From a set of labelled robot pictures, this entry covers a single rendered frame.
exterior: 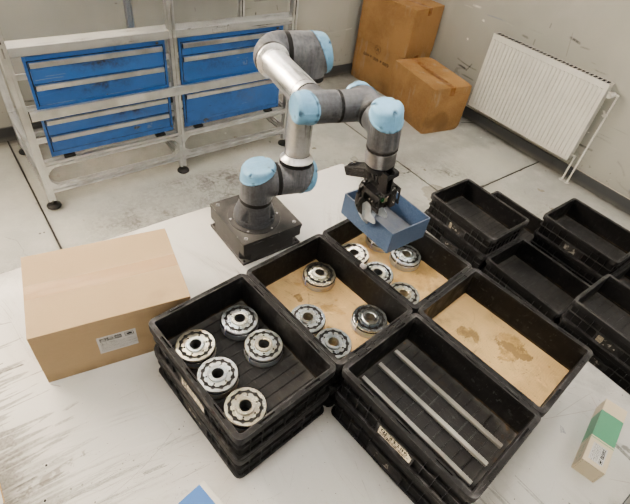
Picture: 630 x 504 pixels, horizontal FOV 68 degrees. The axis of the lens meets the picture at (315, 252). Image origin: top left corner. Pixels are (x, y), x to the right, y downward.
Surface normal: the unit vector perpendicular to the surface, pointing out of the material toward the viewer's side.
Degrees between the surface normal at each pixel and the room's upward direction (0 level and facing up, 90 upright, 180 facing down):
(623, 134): 90
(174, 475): 0
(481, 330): 0
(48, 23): 90
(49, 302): 0
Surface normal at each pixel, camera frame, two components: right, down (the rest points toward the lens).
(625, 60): -0.80, 0.34
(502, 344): 0.12, -0.72
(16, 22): 0.59, 0.61
